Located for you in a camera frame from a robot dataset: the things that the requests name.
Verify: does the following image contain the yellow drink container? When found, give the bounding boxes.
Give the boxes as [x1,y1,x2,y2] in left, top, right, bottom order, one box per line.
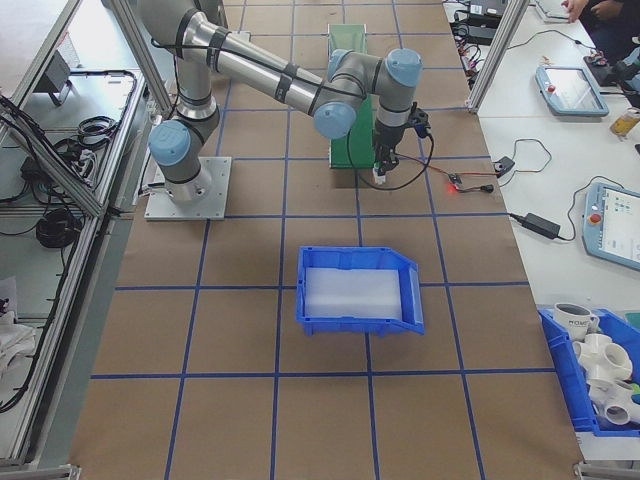
[609,107,640,142]

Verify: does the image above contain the flat black device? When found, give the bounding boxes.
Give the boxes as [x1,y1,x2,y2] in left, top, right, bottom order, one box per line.
[449,22,495,44]

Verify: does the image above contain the red and black wire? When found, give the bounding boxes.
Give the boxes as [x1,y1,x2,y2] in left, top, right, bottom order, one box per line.
[397,153,454,177]

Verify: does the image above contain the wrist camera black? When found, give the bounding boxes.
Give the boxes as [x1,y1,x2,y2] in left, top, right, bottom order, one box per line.
[407,107,432,140]

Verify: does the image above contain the thin black wire loop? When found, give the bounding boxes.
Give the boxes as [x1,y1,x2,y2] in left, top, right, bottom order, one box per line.
[499,138,553,187]

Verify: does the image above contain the person in dark clothing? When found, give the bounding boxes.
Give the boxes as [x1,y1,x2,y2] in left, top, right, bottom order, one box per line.
[582,0,640,61]

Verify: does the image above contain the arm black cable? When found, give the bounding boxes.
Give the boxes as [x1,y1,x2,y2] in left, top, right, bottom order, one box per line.
[347,132,435,192]

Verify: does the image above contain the tangled coloured cables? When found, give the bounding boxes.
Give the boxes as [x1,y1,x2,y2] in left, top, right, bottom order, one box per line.
[455,42,485,90]

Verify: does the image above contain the white cable bundle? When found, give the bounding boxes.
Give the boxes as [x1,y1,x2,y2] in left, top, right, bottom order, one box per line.
[69,147,99,176]

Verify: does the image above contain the green conveyor belt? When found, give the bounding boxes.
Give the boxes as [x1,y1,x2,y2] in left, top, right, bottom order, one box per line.
[327,23,387,172]

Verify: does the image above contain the black power adapter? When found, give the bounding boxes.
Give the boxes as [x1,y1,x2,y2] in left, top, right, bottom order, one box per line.
[522,212,562,239]

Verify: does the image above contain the black joystick controller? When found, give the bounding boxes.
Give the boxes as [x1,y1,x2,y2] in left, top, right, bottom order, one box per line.
[584,52,627,94]

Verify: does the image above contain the white tray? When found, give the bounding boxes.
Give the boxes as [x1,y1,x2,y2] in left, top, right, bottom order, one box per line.
[534,0,571,24]

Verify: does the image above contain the white cloth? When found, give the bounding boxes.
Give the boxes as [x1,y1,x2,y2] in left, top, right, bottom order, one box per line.
[0,277,37,381]

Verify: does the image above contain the blue open-front bin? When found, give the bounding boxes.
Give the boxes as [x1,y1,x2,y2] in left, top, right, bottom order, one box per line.
[294,244,427,339]

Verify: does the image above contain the aluminium profile post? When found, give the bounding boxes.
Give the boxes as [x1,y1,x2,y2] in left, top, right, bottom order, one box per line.
[467,0,531,115]

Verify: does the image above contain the white PVC pipe fitting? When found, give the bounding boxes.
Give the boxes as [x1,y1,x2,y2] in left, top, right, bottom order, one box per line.
[587,377,640,429]
[572,332,634,381]

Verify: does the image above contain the black device with label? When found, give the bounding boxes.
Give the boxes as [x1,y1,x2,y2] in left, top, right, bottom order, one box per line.
[467,0,507,16]

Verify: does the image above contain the black adapter cable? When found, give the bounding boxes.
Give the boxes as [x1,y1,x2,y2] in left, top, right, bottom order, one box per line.
[558,174,609,242]

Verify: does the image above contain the grey teach pendant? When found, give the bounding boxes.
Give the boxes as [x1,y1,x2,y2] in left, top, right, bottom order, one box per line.
[577,181,640,274]
[535,64,610,119]

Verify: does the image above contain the black cable coil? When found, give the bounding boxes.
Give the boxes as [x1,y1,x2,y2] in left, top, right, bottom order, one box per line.
[35,207,84,251]
[77,115,121,149]

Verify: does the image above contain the V-shaped aluminium frame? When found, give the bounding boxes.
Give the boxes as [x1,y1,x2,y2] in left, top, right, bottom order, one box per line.
[0,0,174,469]

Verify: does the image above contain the large blue storage bin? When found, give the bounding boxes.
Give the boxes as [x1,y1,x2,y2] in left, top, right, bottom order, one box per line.
[538,307,640,439]

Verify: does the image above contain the white printed mug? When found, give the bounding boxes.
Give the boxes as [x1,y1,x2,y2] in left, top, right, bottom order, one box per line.
[552,302,600,344]

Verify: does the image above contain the denim sleeved forearm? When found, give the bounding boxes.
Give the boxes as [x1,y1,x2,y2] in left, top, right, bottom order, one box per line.
[615,47,640,94]

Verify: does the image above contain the grey metal box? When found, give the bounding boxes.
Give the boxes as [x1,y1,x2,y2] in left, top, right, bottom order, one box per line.
[32,49,76,109]

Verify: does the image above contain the long black cable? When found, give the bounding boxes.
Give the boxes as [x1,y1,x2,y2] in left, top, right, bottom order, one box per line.
[0,68,147,414]

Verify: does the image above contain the white side table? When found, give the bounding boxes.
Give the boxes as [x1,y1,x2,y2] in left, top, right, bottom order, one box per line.
[442,0,640,480]

